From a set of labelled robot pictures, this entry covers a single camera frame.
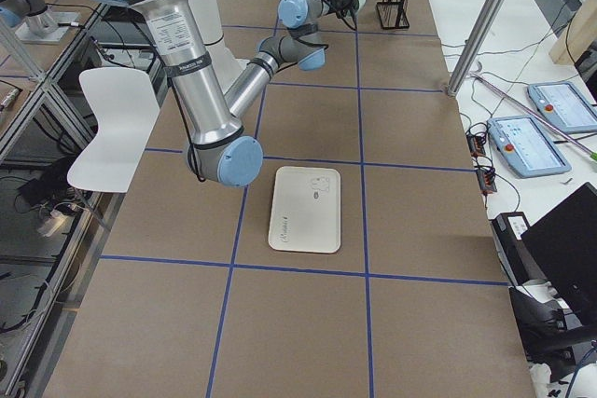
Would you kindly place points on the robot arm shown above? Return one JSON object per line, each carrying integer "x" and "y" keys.
{"x": 214, "y": 88}

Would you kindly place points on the black box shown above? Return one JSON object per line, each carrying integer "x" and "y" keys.
{"x": 520, "y": 265}

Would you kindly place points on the black laptop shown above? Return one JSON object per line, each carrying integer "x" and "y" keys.
{"x": 563, "y": 244}

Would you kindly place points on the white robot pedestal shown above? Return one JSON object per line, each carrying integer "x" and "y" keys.
{"x": 227, "y": 66}

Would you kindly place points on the near teach pendant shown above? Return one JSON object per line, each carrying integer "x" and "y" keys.
{"x": 526, "y": 147}

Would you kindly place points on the metal reacher stick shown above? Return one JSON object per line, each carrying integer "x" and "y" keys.
{"x": 500, "y": 93}

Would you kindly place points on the far teach pendant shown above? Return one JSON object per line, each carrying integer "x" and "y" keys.
{"x": 563, "y": 106}

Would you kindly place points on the black wire cup rack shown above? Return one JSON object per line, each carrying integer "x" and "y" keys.
{"x": 392, "y": 14}

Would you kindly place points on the teach pendant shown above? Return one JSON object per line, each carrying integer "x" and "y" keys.
{"x": 526, "y": 147}
{"x": 563, "y": 106}

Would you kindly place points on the cream rabbit tray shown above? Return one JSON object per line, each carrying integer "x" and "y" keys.
{"x": 306, "y": 210}

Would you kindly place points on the aluminium frame post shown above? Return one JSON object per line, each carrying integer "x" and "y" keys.
{"x": 476, "y": 38}

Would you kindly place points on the white chair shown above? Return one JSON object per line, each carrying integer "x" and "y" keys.
{"x": 126, "y": 109}

